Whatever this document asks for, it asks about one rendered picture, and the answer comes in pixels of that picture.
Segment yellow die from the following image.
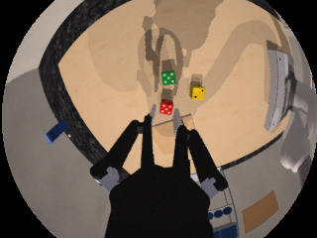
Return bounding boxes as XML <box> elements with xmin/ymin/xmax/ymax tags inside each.
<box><xmin>189</xmin><ymin>85</ymin><xmax>205</xmax><ymax>100</ymax></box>

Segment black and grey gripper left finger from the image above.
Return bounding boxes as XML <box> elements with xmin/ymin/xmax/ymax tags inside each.
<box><xmin>90</xmin><ymin>104</ymin><xmax>158</xmax><ymax>200</ymax></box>

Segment red die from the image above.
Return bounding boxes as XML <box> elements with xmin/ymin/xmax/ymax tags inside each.
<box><xmin>159</xmin><ymin>99</ymin><xmax>173</xmax><ymax>115</ymax></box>

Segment tan square mat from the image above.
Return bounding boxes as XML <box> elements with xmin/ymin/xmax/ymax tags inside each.
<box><xmin>153</xmin><ymin>115</ymin><xmax>194</xmax><ymax>155</ymax></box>

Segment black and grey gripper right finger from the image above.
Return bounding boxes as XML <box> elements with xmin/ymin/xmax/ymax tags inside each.
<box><xmin>172</xmin><ymin>108</ymin><xmax>228</xmax><ymax>202</ymax></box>

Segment green die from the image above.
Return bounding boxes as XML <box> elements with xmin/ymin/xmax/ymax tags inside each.
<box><xmin>161</xmin><ymin>70</ymin><xmax>176</xmax><ymax>85</ymax></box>

